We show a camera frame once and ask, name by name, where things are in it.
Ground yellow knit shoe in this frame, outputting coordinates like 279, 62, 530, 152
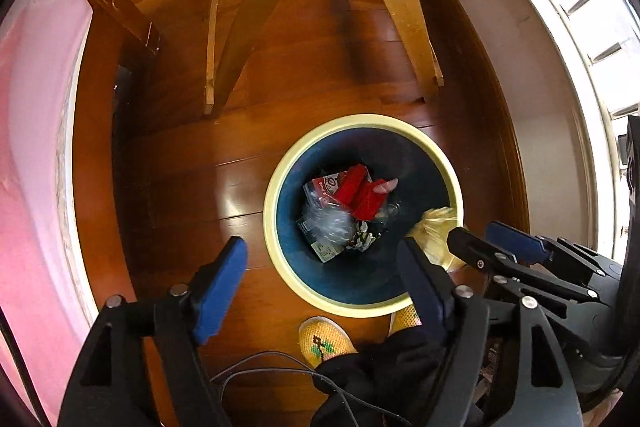
389, 304, 422, 337
299, 316, 358, 370

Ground red and white wrapper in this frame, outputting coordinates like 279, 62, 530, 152
312, 174, 351, 198

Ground clear plastic wrapper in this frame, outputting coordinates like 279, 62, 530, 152
297, 192, 357, 254

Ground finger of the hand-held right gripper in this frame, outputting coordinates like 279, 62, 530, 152
487, 221, 561, 265
447, 228, 523, 280

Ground person's right forearm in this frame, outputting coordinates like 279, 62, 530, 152
580, 394, 626, 427

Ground small paper label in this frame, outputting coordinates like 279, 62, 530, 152
310, 241, 339, 264

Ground blue trash bin cream rim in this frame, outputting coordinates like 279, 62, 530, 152
263, 114, 463, 319

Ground dark wooden bed frame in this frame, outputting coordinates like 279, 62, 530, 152
55, 0, 163, 58

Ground red packet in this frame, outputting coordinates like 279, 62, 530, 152
334, 164, 399, 221

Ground yellow plastic bag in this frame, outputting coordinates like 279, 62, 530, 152
407, 206, 468, 273

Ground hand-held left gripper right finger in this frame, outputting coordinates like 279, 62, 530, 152
397, 237, 583, 427

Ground white window frame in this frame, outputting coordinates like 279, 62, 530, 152
442, 0, 640, 258

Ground black cable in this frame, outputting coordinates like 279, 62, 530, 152
210, 351, 401, 427

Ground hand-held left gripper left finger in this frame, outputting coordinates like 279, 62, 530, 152
57, 236, 249, 427

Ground black white patterned wrapper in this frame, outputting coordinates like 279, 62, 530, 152
347, 219, 384, 251

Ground pink bed sheet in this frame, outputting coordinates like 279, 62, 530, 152
0, 0, 101, 427

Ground person's black pants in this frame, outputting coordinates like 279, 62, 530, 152
310, 322, 453, 427

